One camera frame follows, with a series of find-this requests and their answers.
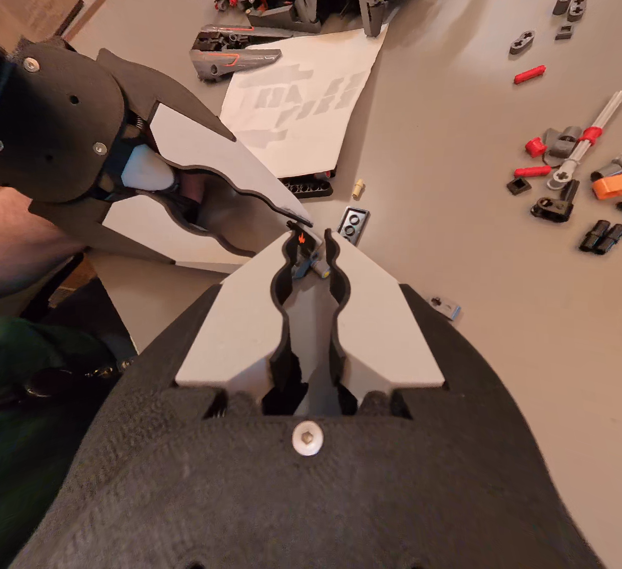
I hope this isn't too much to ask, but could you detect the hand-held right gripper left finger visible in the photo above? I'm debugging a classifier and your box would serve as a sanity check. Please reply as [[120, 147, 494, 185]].
[[175, 231, 312, 416]]

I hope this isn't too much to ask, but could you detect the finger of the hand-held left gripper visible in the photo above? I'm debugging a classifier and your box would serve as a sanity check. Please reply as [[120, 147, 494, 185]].
[[147, 101, 316, 230], [101, 191, 258, 274]]

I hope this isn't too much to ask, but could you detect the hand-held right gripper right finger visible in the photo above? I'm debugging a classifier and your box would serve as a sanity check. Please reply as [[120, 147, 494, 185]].
[[323, 229, 446, 416]]

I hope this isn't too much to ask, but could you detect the grey lego piece orange sticker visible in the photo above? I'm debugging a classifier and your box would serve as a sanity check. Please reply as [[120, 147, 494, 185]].
[[288, 230, 333, 281]]

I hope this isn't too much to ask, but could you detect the white instruction booklet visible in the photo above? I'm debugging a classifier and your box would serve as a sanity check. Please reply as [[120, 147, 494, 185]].
[[219, 26, 389, 180]]

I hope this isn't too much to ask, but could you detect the person's left forearm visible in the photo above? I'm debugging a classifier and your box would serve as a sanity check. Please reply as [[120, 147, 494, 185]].
[[0, 186, 90, 298]]

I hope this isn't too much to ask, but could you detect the small printed grey lego tile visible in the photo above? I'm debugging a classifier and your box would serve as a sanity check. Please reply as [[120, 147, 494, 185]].
[[429, 294, 461, 321]]

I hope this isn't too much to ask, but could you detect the grey lego panel orange stripe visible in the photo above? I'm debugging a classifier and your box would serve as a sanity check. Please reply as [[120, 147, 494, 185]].
[[190, 24, 282, 83]]

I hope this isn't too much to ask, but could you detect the dark grey lego plate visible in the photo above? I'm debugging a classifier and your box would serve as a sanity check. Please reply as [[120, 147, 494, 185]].
[[338, 207, 371, 245]]

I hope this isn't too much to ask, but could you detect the black curved lego piece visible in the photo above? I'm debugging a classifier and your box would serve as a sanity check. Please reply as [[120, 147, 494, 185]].
[[281, 169, 336, 198]]

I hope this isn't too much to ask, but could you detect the cluster of small lego pieces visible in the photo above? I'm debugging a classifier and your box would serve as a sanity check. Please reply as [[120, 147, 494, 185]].
[[505, 124, 622, 256]]

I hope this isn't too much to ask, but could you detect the long light grey lego axle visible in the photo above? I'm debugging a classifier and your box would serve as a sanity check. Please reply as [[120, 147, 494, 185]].
[[547, 90, 622, 190]]

